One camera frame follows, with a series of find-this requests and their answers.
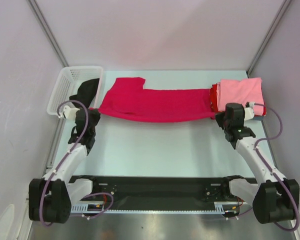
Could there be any magenta t shirt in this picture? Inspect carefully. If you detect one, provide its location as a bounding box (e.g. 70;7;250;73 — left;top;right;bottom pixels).
97;77;215;123

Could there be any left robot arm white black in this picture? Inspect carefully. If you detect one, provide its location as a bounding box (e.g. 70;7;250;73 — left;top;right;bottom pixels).
28;108;101;226

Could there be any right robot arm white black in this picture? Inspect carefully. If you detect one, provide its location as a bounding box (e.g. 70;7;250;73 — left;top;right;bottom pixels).
215;102;300;232

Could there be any red folded t shirt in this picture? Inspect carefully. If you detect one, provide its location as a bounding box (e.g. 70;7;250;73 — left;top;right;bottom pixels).
208;83;267;118

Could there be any black t shirt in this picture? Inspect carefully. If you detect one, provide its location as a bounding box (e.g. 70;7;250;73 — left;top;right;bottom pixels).
69;78;100;108

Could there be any pink folded t shirt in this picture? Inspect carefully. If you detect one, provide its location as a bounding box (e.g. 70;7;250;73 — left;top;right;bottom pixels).
216;77;265;112

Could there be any white plastic basket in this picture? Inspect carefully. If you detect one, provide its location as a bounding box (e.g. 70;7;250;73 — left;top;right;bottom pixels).
46;65;104;116

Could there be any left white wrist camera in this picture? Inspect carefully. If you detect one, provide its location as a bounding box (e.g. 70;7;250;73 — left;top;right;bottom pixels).
57;105;80;121

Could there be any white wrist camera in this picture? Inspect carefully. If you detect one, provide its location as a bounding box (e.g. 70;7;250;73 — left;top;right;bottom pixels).
244;101;255;121
57;105;80;121

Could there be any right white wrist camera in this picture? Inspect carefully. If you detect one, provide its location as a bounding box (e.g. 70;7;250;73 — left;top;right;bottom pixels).
244;101;255;121

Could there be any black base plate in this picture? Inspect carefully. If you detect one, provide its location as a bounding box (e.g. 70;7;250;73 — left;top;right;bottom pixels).
70;175;243;212

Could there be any aluminium frame rail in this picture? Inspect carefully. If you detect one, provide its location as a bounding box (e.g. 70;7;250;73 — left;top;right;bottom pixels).
25;182;299;203

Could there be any white slotted cable duct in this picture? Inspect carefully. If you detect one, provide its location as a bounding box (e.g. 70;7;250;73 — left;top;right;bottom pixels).
70;202;238;216

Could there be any left corner aluminium post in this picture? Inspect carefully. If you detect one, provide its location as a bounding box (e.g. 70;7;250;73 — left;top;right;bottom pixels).
26;0;69;67

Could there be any corner aluminium post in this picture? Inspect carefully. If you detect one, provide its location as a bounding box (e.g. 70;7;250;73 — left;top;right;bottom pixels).
26;0;69;67
245;0;294;77

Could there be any right corner aluminium post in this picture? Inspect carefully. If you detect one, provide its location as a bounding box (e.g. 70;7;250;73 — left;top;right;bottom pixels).
245;0;294;77

